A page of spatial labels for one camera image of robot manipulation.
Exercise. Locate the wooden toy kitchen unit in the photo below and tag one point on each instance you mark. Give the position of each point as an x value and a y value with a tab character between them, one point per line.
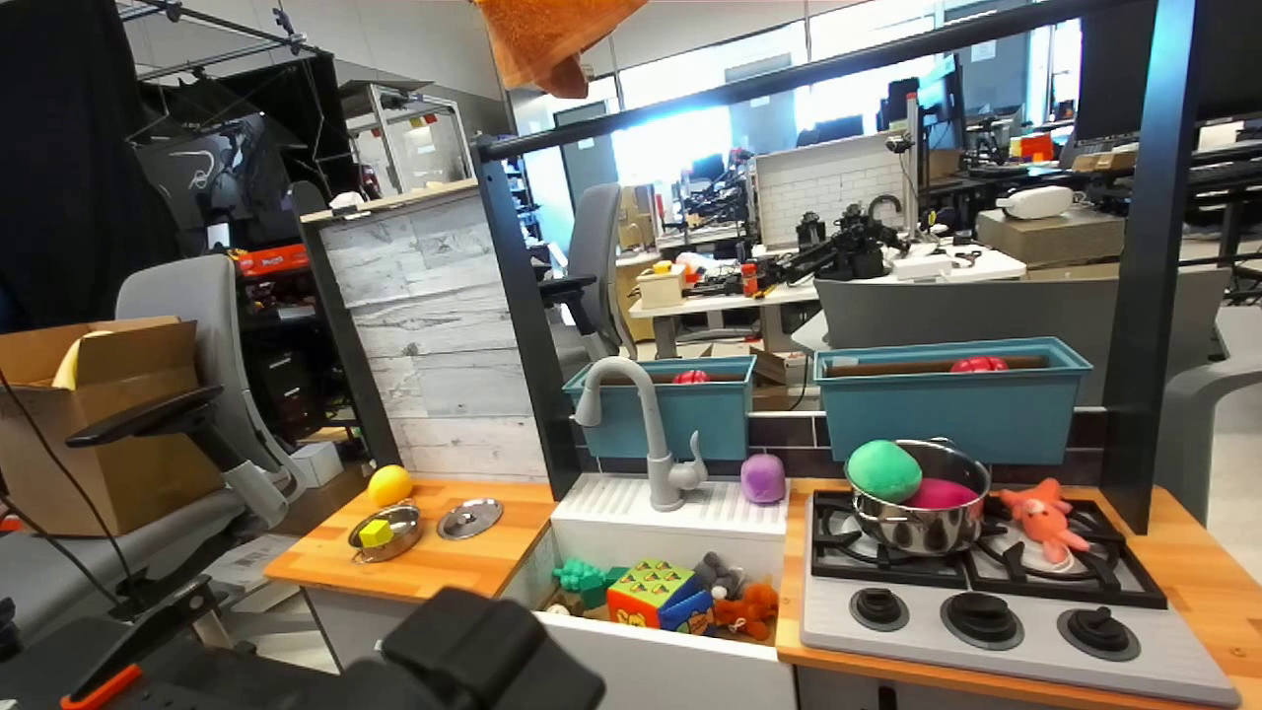
435	556

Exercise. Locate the orange cloth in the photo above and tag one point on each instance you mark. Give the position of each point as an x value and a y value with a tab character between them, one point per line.
552	39

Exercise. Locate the white desk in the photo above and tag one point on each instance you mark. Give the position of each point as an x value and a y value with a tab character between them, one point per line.
723	305

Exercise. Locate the pink toy in planter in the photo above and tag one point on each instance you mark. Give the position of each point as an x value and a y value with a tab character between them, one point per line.
693	378
981	364

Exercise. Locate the green plush ball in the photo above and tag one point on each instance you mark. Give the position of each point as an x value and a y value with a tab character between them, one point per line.
880	472

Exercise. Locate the grey toy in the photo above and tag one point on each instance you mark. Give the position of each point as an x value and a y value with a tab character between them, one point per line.
718	572

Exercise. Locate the black curtain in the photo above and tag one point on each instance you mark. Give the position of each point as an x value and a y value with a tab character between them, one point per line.
65	159

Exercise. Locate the green toy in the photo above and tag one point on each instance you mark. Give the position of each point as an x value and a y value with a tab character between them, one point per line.
585	582

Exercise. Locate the open cardboard box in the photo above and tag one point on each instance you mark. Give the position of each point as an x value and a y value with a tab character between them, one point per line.
130	485

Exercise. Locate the pink plush ball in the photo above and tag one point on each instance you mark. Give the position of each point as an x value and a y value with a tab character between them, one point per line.
947	495

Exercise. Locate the grey office chair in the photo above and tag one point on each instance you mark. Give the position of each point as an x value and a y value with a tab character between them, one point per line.
183	299

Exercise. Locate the flat cardboard box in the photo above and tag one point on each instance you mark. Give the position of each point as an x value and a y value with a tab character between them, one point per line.
1052	243

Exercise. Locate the small metal bowl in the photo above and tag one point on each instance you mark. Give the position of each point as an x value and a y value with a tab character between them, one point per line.
403	536
472	519

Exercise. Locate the red toolbox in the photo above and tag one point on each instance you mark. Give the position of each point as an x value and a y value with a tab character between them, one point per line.
275	260

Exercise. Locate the grey wood-panel board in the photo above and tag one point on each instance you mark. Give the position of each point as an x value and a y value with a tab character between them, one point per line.
418	339

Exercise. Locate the white toy sink basin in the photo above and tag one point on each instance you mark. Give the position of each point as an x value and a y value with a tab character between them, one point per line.
684	665

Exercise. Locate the yellow ball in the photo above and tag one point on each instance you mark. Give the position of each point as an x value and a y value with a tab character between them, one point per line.
393	485

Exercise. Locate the white rounded object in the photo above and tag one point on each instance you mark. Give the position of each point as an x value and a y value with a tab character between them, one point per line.
1038	201

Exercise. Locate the orange plush lobster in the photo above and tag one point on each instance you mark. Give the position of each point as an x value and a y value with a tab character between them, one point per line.
1045	512

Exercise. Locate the white shelf unit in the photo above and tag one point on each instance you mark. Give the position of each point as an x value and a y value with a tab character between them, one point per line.
409	143

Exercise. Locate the black kitchen frame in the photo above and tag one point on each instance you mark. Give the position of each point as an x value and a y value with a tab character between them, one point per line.
1157	260

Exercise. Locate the yellow-green toy block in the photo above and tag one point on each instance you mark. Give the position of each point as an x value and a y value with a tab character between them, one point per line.
376	532

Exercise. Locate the stainless steel pot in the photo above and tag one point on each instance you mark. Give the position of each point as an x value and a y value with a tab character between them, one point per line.
931	530

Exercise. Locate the purple toy ball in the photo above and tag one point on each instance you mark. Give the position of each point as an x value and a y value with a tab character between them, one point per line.
763	478

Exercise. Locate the black stove knob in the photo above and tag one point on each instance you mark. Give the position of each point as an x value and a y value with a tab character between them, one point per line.
878	610
1098	632
982	622

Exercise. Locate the grey partition panel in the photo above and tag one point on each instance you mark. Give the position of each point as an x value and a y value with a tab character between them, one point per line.
1028	307

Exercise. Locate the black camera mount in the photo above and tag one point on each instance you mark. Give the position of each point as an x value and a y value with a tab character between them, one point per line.
476	652

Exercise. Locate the grey toy faucet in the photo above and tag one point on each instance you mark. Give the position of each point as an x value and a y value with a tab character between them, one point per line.
660	460

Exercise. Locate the grey toy stove top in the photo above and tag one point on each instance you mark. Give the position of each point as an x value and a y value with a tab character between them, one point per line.
928	647

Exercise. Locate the colourful toy cube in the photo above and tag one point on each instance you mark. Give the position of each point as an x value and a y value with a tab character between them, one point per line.
650	593

